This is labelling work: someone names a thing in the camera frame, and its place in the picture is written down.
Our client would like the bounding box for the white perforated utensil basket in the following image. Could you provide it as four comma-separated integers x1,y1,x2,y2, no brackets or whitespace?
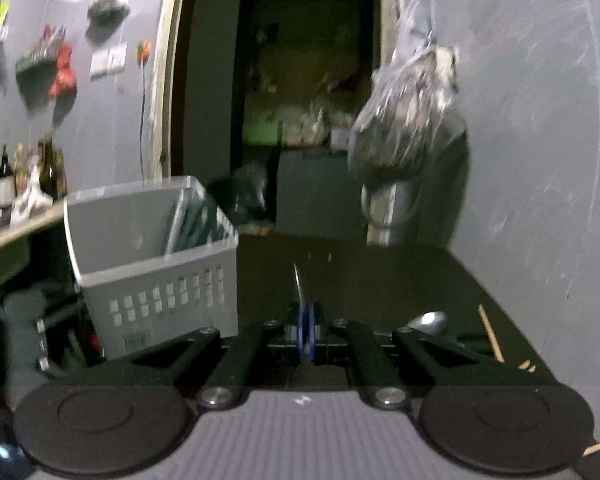
62,175,241,361

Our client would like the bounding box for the wooden counter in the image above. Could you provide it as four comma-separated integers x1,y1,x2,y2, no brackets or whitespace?
0,205,66,256

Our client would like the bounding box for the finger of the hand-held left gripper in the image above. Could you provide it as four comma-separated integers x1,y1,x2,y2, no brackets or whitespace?
45,302,106,368

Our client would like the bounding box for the green box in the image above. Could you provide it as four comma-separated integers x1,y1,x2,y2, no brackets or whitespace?
245,120,281,147

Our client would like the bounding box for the grey wall rack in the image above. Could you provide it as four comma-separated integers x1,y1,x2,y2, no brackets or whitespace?
15,25,68,73

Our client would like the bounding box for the red plastic bag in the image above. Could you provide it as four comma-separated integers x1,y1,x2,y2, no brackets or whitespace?
47,42,78,101

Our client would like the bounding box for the large clear hanging bag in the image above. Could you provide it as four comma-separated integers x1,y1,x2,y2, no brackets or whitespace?
347,0,468,181

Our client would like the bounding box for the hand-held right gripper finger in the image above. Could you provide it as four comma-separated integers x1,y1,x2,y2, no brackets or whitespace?
305,302,576,408
27,302,308,408

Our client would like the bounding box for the green-handled knife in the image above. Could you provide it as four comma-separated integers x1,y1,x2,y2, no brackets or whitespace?
292,261,312,311

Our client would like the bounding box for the grey cabinet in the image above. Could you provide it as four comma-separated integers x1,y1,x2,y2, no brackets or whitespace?
275,147,376,241

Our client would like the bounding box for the white cable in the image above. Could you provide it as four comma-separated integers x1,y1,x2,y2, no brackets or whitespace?
139,62,148,183

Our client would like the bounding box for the white crumpled item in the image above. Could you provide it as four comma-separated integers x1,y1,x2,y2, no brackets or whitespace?
10,187,53,226

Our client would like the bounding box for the wooden shelf unit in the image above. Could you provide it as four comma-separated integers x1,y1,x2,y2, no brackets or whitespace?
237,0,376,148

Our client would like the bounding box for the white socket plate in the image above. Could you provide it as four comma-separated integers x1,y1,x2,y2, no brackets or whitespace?
107,44,129,72

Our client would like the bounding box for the black trash bag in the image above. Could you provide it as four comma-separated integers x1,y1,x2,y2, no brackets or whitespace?
220,162,271,226

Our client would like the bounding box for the cream door frame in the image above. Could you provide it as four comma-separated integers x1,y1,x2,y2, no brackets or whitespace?
150,0,406,186

